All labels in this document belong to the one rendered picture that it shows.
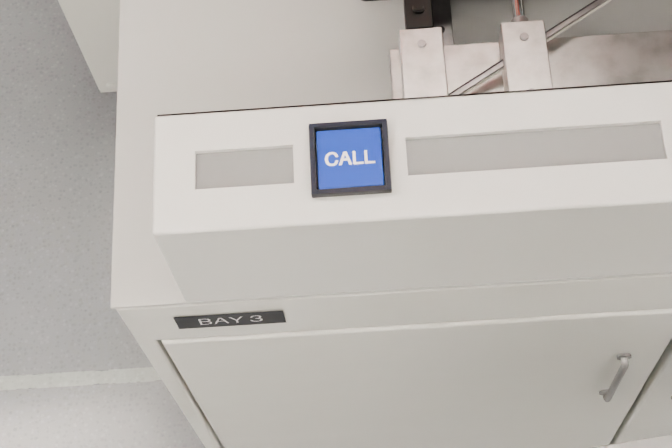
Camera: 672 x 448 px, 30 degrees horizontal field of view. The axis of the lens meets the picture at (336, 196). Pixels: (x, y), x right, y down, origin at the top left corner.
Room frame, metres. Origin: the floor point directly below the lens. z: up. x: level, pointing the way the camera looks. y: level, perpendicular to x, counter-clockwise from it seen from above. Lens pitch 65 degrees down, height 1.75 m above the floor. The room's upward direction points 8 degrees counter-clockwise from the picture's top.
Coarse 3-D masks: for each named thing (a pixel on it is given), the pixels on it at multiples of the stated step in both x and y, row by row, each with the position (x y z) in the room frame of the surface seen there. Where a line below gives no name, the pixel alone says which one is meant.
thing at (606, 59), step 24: (456, 48) 0.52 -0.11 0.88; (480, 48) 0.52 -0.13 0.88; (552, 48) 0.51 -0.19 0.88; (576, 48) 0.50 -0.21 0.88; (600, 48) 0.50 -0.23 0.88; (624, 48) 0.50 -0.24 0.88; (648, 48) 0.49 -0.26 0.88; (456, 72) 0.50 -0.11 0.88; (480, 72) 0.49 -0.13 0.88; (552, 72) 0.48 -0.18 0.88; (576, 72) 0.48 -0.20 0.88; (600, 72) 0.48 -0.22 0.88; (624, 72) 0.48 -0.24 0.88; (648, 72) 0.47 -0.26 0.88
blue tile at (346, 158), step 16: (368, 128) 0.41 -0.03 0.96; (320, 144) 0.41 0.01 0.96; (336, 144) 0.40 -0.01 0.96; (352, 144) 0.40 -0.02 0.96; (368, 144) 0.40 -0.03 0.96; (320, 160) 0.39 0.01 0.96; (336, 160) 0.39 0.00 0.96; (352, 160) 0.39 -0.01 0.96; (368, 160) 0.39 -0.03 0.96; (320, 176) 0.38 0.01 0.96; (336, 176) 0.38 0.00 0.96; (352, 176) 0.38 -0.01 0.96; (368, 176) 0.38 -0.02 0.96
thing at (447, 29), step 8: (432, 0) 0.59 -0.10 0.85; (440, 0) 0.58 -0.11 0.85; (448, 0) 0.58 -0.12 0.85; (432, 8) 0.58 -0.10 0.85; (440, 8) 0.58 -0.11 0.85; (448, 8) 0.58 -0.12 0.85; (440, 16) 0.57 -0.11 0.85; (448, 16) 0.57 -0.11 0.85; (440, 24) 0.56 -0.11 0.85; (448, 24) 0.56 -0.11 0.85; (448, 32) 0.55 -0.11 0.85; (448, 40) 0.54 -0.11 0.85
